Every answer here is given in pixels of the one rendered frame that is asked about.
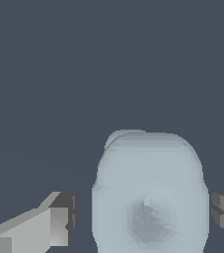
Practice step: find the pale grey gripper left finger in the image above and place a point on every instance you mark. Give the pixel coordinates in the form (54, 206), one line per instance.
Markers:
(41, 227)

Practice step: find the pale blue rounded object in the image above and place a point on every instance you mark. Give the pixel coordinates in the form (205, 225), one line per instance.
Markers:
(149, 191)

